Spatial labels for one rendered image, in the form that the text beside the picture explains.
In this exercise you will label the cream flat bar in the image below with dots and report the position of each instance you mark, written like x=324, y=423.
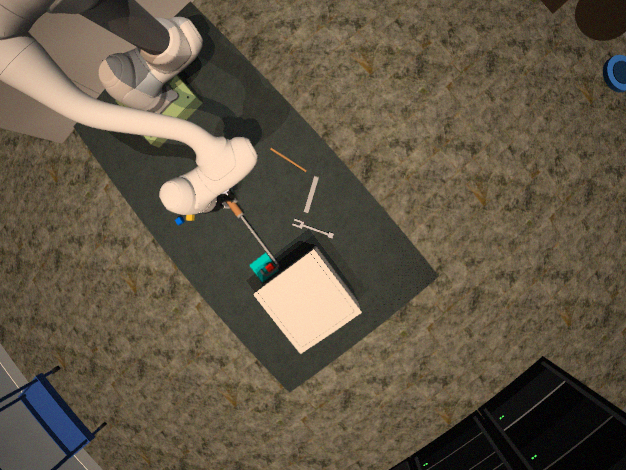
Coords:
x=311, y=193

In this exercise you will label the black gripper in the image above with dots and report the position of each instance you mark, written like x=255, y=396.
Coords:
x=221, y=198

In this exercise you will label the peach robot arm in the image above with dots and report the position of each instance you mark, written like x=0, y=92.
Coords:
x=127, y=77

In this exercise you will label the teal square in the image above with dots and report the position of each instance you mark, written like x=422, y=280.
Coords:
x=260, y=264

